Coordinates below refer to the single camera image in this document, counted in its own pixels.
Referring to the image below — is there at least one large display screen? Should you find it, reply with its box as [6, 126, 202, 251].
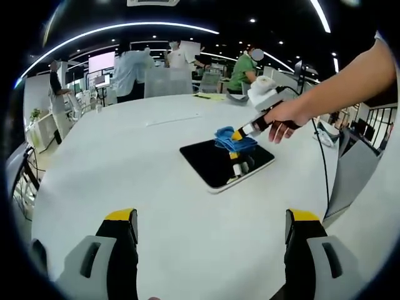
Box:
[88, 51, 116, 73]

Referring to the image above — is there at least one black tablet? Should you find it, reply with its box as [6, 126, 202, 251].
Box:
[179, 139, 276, 195]

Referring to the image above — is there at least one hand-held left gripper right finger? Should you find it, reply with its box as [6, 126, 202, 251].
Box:
[283, 208, 367, 300]

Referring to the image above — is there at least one person's right hand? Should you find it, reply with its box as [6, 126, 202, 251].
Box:
[264, 97, 314, 144]

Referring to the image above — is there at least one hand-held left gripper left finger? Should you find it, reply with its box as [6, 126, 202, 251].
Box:
[55, 207, 139, 300]

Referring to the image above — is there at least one white mesh office chair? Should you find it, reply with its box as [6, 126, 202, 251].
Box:
[198, 72, 221, 94]

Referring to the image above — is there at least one grey frosted partition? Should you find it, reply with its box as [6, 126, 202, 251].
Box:
[144, 67, 193, 98]

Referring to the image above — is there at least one yellow paper sheet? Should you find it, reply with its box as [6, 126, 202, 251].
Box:
[192, 92, 227, 102]

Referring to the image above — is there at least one blue cleaning cloth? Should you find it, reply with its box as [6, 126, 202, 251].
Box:
[214, 126, 259, 153]

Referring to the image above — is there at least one white low cabinet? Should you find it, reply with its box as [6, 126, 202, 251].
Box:
[26, 112, 63, 154]

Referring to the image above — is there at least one curved ceiling light strip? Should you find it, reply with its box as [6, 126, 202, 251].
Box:
[18, 21, 219, 81]

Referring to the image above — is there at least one black rounded object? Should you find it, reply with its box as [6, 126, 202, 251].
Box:
[31, 239, 49, 276]

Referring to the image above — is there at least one ceiling air vent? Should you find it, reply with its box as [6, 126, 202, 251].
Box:
[126, 0, 181, 7]

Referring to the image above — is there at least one grey curved visor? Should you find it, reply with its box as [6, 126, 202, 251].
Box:
[226, 92, 251, 108]

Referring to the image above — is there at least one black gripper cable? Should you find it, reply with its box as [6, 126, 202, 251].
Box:
[274, 84, 333, 216]

